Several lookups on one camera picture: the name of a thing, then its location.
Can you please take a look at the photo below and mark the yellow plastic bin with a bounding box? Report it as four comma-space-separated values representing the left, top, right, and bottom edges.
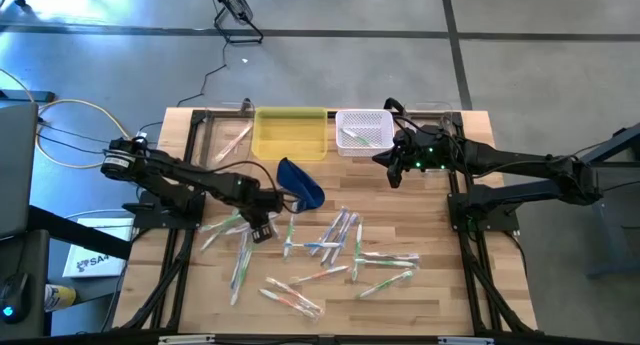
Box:
251, 106, 330, 162

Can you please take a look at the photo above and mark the yellow white cup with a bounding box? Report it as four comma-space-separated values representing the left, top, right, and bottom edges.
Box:
43, 282, 79, 314

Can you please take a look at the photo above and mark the black power cable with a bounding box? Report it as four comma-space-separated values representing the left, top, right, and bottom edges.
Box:
35, 119, 121, 156

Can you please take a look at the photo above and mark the grey metal table frame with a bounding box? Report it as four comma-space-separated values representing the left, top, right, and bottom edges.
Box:
552, 122, 640, 279

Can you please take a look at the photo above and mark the white printed box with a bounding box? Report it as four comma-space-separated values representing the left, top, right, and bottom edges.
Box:
61, 216, 136, 280

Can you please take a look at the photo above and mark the orange toothbrush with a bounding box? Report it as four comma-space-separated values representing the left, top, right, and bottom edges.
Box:
288, 264, 351, 286
257, 287, 320, 320
213, 122, 255, 164
264, 276, 325, 314

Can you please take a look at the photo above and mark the black computer mouse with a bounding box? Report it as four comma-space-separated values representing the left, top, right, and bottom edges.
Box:
0, 271, 31, 325

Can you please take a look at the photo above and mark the blue cloth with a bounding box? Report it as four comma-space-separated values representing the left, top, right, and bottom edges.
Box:
276, 157, 326, 211

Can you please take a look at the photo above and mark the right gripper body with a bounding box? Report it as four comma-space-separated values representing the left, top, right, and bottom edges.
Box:
387, 127, 454, 189

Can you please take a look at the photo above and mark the white perforated plastic basket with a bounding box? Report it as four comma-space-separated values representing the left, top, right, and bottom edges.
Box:
334, 108, 396, 158

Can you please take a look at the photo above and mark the yellow cable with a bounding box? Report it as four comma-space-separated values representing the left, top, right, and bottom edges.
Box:
0, 67, 135, 170

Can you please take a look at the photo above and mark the clear plastic bin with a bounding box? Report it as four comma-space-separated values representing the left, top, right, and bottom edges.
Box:
402, 100, 455, 179
202, 100, 256, 174

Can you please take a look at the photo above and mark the black desk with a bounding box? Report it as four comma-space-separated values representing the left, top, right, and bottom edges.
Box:
0, 228, 52, 342

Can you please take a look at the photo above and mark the grey laptop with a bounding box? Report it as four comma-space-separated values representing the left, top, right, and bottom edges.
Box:
0, 100, 40, 240

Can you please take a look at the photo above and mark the black desk beam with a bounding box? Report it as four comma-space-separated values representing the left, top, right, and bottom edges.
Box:
27, 204, 135, 262

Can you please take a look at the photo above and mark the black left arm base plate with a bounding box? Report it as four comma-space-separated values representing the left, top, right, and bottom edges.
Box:
123, 188, 207, 231

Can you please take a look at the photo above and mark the black floor cable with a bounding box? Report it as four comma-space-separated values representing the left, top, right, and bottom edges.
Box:
175, 39, 230, 109

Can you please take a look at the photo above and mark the green toothbrush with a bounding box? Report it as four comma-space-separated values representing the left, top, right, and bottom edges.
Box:
198, 223, 251, 253
228, 242, 257, 307
351, 221, 365, 283
341, 127, 375, 147
355, 268, 416, 301
198, 212, 247, 235
354, 257, 417, 270
282, 199, 302, 260

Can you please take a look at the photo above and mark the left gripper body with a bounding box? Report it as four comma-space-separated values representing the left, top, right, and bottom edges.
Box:
238, 182, 285, 236

